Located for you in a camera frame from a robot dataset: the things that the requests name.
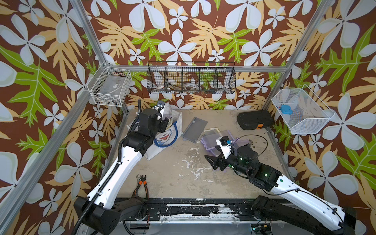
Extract grey mesh pouch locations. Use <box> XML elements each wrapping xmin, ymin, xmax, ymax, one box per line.
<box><xmin>182</xmin><ymin>117</ymin><xmax>208</xmax><ymax>144</ymax></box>

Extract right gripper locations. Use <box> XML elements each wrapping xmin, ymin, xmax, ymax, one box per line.
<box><xmin>205</xmin><ymin>145</ymin><xmax>252</xmax><ymax>178</ymax></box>

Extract blue small object in basket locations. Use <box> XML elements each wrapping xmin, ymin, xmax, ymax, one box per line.
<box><xmin>279</xmin><ymin>105</ymin><xmax>293</xmax><ymax>115</ymax></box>

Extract white canvas tote bag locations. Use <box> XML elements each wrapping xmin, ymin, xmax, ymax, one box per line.
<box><xmin>124</xmin><ymin>103</ymin><xmax>183</xmax><ymax>160</ymax></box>

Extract purple mesh pouch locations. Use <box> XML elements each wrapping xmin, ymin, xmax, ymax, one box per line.
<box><xmin>200</xmin><ymin>128</ymin><xmax>237</xmax><ymax>156</ymax></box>

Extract orange handled pliers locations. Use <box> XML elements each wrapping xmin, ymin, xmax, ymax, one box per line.
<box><xmin>132</xmin><ymin>175</ymin><xmax>149</xmax><ymax>200</ymax></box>

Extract white mesh basket right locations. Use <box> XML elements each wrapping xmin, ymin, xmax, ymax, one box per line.
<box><xmin>272</xmin><ymin>85</ymin><xmax>335</xmax><ymax>135</ymax></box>

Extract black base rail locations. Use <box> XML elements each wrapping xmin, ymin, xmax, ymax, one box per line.
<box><xmin>125</xmin><ymin>198</ymin><xmax>258</xmax><ymax>222</ymax></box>

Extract white wire basket left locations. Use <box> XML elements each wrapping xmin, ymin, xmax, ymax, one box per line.
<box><xmin>88</xmin><ymin>62</ymin><xmax>132</xmax><ymax>107</ymax></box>

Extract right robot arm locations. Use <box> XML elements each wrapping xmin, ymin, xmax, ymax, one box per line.
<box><xmin>205</xmin><ymin>145</ymin><xmax>356</xmax><ymax>235</ymax></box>

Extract black wire basket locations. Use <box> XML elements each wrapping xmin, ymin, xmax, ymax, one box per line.
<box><xmin>146</xmin><ymin>61</ymin><xmax>237</xmax><ymax>94</ymax></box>

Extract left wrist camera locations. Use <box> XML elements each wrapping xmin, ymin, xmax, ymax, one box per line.
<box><xmin>154</xmin><ymin>100</ymin><xmax>166</xmax><ymax>116</ymax></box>

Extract black zippered case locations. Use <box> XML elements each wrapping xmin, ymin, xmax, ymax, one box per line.
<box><xmin>237</xmin><ymin>110</ymin><xmax>275</xmax><ymax>130</ymax></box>

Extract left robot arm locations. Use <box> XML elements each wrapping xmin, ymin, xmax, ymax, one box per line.
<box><xmin>72</xmin><ymin>101</ymin><xmax>169</xmax><ymax>235</ymax></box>

